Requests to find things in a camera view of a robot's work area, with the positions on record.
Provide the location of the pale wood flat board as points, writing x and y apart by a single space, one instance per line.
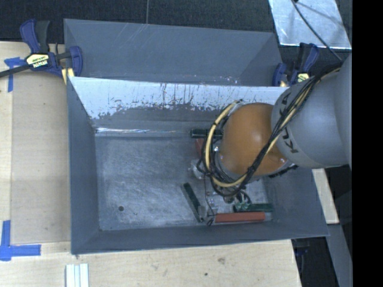
39 160

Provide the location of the grey metal bin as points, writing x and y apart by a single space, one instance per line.
143 172

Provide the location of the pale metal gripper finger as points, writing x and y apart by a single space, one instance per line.
201 213
211 203

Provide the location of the dark green flat block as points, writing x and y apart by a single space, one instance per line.
260 207

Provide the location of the red-brown flat block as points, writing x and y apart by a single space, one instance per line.
239 217

